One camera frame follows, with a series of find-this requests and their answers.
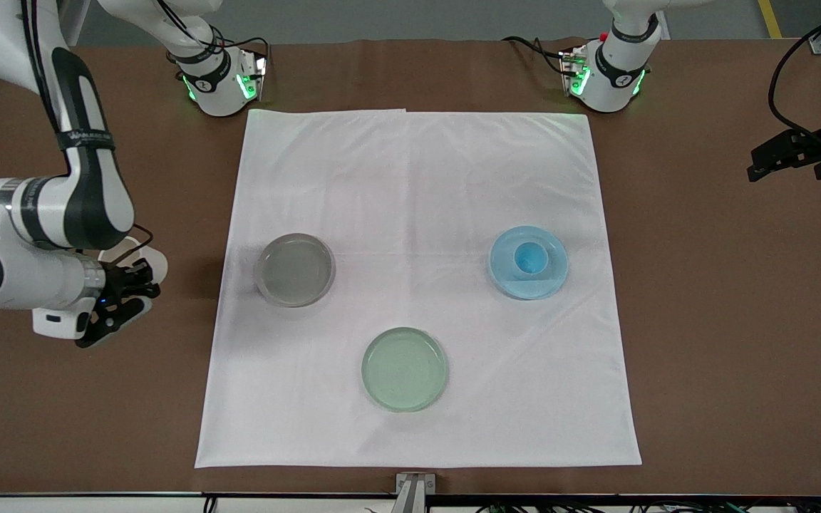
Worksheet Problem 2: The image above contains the white mug with black handle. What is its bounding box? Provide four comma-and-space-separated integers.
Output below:
97, 245, 169, 283

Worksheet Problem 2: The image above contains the gray round plate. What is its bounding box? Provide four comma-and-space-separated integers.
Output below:
255, 233, 336, 308

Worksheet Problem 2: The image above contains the blue round plate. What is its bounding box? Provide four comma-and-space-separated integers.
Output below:
489, 225, 569, 301

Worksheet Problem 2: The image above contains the black right base cable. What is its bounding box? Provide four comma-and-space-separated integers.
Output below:
158, 0, 271, 81

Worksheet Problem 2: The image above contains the blue cup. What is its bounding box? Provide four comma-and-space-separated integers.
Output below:
512, 242, 551, 276

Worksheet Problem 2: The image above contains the black left base cable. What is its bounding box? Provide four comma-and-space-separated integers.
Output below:
502, 35, 569, 76

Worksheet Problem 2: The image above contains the black table edge rail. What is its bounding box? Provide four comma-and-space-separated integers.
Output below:
202, 493, 821, 509

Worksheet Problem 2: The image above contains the black base cable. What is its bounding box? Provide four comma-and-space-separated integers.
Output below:
158, 0, 271, 81
502, 35, 569, 76

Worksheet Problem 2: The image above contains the silver table edge bracket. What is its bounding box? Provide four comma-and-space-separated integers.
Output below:
396, 472, 437, 513

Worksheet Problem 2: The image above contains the green round plate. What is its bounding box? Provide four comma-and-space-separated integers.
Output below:
361, 327, 449, 413

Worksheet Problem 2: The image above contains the white square cloth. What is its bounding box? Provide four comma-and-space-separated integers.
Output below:
195, 108, 643, 470

